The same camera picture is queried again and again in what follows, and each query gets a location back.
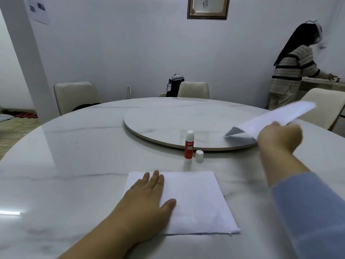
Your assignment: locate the person's left hand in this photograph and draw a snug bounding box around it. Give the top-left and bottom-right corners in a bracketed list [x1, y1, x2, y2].
[110, 169, 177, 245]

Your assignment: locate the person's right hand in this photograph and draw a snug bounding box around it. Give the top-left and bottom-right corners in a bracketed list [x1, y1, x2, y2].
[257, 122, 304, 154]

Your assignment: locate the white paper sheet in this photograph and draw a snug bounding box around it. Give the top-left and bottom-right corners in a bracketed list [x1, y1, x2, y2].
[224, 101, 316, 140]

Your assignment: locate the stack of white papers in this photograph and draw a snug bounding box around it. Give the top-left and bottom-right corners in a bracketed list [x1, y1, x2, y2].
[123, 171, 241, 236]

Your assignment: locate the red white glue stick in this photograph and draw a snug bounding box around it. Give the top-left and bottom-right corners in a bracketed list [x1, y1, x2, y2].
[184, 130, 194, 164]

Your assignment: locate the person's right forearm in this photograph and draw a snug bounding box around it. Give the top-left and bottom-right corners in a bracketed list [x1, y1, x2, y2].
[258, 147, 345, 259]

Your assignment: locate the cream upholstered chair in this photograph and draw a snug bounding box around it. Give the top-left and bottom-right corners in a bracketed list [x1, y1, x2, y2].
[177, 82, 210, 100]
[295, 87, 345, 131]
[54, 81, 102, 116]

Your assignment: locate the beige sideboard cabinet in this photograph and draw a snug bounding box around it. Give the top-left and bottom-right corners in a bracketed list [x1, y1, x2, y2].
[298, 77, 345, 138]

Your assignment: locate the round marble turntable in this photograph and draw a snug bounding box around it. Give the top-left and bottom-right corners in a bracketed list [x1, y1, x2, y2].
[124, 108, 258, 151]

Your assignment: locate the black cloth bundle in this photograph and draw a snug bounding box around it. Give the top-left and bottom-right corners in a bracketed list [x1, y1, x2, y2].
[72, 103, 101, 112]

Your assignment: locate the framed calligraphy picture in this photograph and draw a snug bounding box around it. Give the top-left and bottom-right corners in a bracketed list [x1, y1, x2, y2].
[187, 0, 231, 20]

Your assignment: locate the printed wall notice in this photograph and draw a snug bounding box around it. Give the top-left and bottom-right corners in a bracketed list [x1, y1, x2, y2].
[27, 0, 50, 26]

